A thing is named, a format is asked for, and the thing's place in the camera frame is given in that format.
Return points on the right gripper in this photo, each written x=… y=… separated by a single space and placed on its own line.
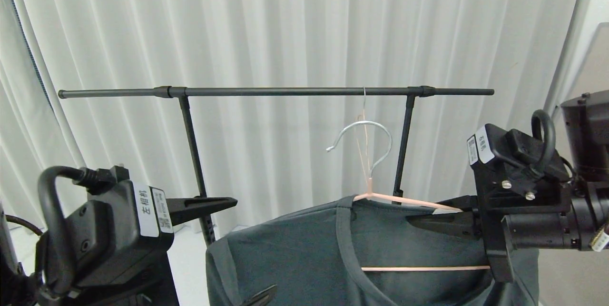
x=542 y=232

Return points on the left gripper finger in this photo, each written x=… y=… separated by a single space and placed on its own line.
x=261 y=298
x=190 y=208

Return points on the dark grey shirt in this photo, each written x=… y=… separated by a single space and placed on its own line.
x=295 y=258

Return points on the pink clothes hanger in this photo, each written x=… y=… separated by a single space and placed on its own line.
x=364 y=96
x=418 y=268

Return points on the black clothes rack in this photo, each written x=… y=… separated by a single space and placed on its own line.
x=285 y=92

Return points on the white curtain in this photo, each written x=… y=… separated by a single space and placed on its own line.
x=238 y=25

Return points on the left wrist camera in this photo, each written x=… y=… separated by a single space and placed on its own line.
x=104 y=239

